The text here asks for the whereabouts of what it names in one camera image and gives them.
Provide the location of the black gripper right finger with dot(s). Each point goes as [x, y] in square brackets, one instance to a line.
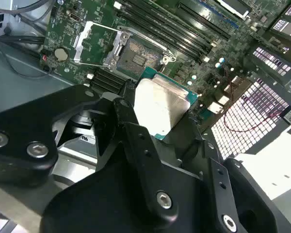
[220, 179]

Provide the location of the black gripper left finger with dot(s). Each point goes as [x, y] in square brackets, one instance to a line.
[19, 126]

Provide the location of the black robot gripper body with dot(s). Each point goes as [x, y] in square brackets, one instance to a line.
[99, 206]

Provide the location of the silver topped CPU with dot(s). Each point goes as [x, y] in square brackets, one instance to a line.
[160, 104]

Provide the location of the metal socket cover frame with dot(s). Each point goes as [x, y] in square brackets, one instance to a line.
[80, 47]

